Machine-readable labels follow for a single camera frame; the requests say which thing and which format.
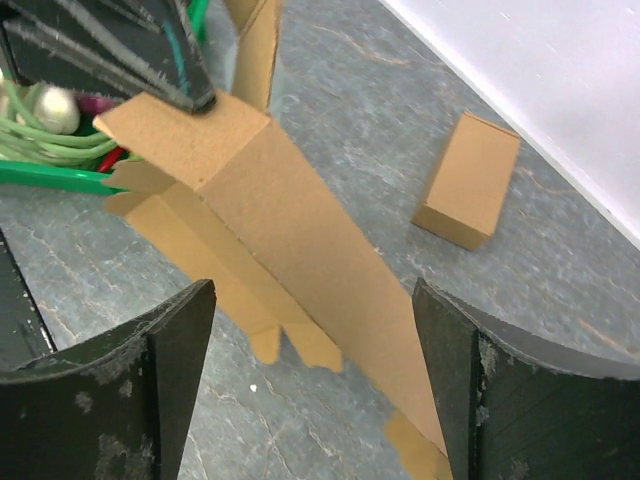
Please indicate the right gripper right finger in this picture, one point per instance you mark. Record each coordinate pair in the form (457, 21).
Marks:
(514, 405)

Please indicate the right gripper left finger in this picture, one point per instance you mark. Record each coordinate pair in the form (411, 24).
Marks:
(116, 406)

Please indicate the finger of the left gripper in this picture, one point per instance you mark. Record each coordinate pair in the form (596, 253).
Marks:
(116, 49)

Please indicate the brown cardboard box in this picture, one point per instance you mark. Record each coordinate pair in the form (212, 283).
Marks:
(464, 194)

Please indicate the purple onion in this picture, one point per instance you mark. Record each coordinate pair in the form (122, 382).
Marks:
(93, 105)

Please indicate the white mushroom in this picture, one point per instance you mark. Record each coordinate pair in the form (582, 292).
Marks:
(54, 108)

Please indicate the green long beans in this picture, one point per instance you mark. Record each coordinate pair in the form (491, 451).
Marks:
(23, 139)

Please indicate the green plastic basket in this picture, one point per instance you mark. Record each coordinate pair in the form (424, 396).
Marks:
(71, 179)

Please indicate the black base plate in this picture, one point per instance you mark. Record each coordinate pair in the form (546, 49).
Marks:
(24, 335)

